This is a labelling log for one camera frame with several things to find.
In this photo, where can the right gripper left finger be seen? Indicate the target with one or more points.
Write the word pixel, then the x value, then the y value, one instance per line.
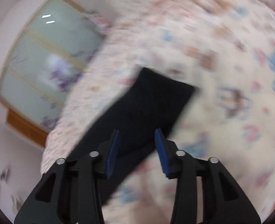
pixel 69 191

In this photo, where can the black pants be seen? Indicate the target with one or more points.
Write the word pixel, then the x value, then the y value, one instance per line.
pixel 132 130

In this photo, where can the wooden door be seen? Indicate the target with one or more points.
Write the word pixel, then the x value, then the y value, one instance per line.
pixel 25 128

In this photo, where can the frosted glass sliding wardrobe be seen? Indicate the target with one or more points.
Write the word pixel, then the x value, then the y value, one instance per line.
pixel 46 60

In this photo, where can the floral teddy print blanket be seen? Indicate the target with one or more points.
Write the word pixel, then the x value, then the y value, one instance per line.
pixel 203 71

